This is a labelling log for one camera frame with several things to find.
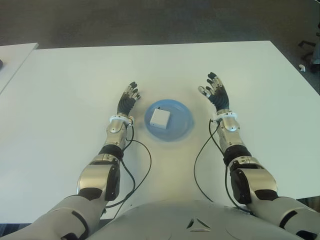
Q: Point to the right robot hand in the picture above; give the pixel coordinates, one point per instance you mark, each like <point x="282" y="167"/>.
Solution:
<point x="220" y="98"/>

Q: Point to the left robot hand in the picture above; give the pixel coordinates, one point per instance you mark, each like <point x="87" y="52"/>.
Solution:
<point x="126" y="103"/>

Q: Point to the white charger block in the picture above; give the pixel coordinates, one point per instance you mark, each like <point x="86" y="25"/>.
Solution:
<point x="160" y="118"/>

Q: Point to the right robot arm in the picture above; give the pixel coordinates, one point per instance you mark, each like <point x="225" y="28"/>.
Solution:
<point x="260" y="180"/>

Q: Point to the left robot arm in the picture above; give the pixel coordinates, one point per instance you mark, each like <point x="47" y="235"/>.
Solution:
<point x="95" y="180"/>

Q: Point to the blue plate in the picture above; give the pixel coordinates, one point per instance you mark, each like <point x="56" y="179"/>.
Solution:
<point x="180" y="127"/>

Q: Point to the small white floor object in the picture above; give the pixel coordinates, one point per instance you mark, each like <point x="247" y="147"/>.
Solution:
<point x="302" y="67"/>

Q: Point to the black office chair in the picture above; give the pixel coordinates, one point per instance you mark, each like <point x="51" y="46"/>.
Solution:
<point x="307" y="43"/>

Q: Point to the seated person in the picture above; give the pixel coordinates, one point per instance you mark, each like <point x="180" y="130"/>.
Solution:
<point x="316" y="57"/>

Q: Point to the white side table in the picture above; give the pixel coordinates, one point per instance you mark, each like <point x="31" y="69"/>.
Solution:
<point x="15" y="62"/>

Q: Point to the grey robot torso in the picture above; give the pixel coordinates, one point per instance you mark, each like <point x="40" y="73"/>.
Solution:
<point x="162" y="222"/>

